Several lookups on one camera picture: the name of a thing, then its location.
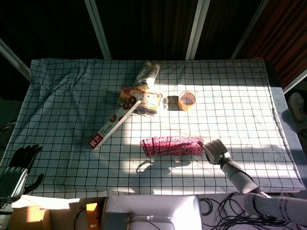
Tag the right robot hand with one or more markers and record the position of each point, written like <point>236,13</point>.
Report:
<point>216,151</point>

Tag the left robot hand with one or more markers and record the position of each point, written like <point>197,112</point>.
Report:
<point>14,179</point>

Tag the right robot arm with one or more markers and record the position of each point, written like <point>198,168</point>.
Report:
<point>242,179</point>

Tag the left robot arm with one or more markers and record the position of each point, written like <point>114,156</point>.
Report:
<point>4,213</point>

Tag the brown cardboard box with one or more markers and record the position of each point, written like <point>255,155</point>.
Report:
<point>31,218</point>

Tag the yellow packing tape roll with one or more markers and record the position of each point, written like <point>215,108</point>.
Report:
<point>180,103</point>

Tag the white black-grid tablecloth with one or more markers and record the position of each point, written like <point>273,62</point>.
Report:
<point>72,143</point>

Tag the clear scalloped plastic tray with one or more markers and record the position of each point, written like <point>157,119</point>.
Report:
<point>165,103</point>

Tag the blue orange snack box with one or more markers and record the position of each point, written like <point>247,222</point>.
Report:
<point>149,100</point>

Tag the grey robot torso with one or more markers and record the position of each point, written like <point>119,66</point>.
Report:
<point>153,210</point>

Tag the grey shoe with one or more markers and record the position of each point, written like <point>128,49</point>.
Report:
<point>297,106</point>

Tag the white cylindrical snack package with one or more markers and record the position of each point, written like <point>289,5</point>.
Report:
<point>147,74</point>

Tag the long baking paper box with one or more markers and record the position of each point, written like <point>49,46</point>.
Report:
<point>112,124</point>

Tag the brown curtain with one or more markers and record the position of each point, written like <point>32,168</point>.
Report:
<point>285,36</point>

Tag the white window frame bar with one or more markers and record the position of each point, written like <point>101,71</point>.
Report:
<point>197,28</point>
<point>250,28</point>
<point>296,82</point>
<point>14,58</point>
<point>98,28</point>

